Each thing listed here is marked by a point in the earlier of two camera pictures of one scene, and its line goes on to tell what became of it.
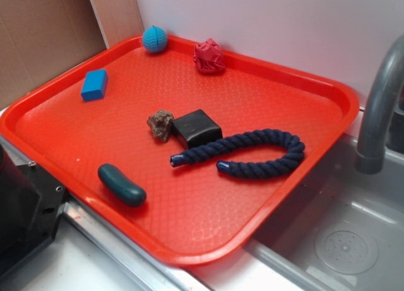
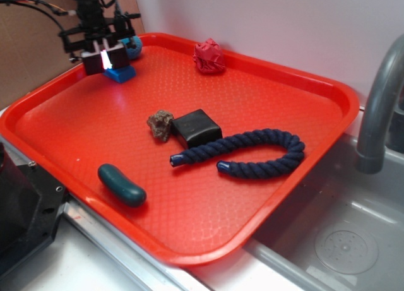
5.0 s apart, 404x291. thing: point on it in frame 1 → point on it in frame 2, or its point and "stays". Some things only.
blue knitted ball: x=154 y=39 → x=134 y=46
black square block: x=195 y=128 stays
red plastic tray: x=191 y=153 stays
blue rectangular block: x=94 y=85 → x=120 y=74
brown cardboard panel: x=44 y=31 stays
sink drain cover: x=346 y=252 stays
